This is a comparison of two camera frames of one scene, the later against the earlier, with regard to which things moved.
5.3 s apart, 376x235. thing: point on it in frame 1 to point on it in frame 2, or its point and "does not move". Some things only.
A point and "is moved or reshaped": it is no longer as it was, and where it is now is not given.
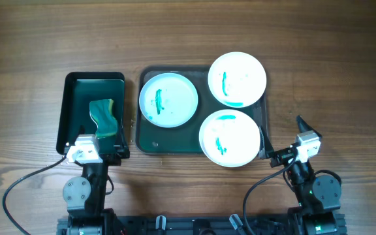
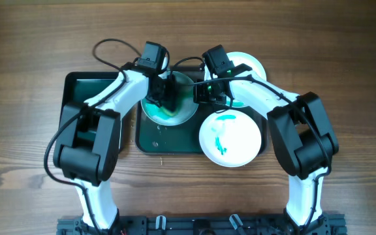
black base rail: [203, 225] does not move
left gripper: [110, 155] to [169, 93]
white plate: [168, 100] does not move
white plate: [229, 138] does not move
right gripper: [284, 155] to [200, 93]
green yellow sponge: [102, 111] is moved or reshaped
